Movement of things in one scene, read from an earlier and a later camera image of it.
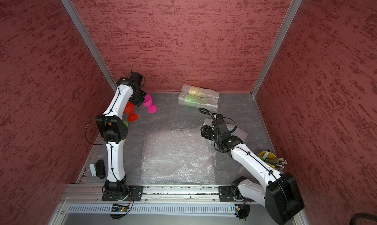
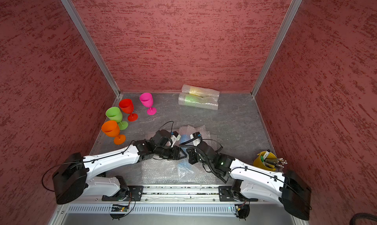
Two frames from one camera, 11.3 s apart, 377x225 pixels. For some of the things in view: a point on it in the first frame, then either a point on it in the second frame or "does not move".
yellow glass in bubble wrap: [202, 92] does not move
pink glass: [148, 102] does not move
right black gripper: [206, 131] → [192, 154]
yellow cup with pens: [277, 163] does not move
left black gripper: [137, 102] → [176, 154]
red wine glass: [128, 109] does not move
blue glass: [241, 134] → [183, 165]
